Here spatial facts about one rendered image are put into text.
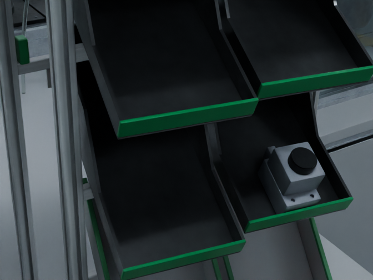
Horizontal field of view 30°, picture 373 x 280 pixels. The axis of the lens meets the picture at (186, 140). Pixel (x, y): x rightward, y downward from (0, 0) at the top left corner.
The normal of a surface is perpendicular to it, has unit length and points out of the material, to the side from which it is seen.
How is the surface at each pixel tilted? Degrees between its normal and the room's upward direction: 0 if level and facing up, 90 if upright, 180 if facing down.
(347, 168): 90
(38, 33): 90
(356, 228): 90
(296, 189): 115
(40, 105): 0
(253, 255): 45
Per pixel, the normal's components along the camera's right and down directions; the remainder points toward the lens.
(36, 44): 0.54, 0.43
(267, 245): 0.29, -0.28
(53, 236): 0.03, -0.87
